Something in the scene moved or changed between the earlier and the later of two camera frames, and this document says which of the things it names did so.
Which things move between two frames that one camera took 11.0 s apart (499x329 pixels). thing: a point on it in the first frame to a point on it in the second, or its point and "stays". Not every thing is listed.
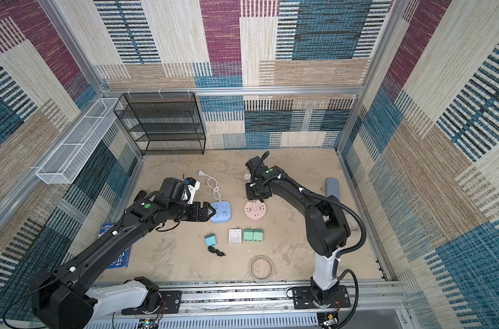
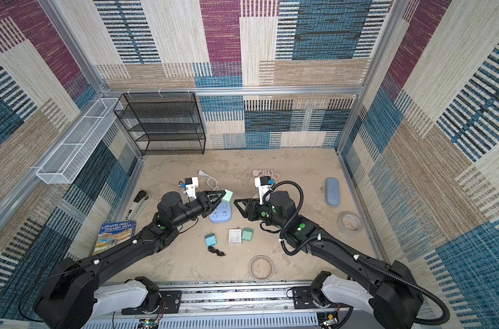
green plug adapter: (258, 234) to (247, 234)
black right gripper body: (254, 192) to (259, 212)
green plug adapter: (248, 234) to (227, 195)
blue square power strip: (223, 212) stays
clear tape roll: (261, 268) stays
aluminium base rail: (374, 305) stays
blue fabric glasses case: (332, 187) stays
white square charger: (235, 236) stays
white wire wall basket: (65, 162) stays
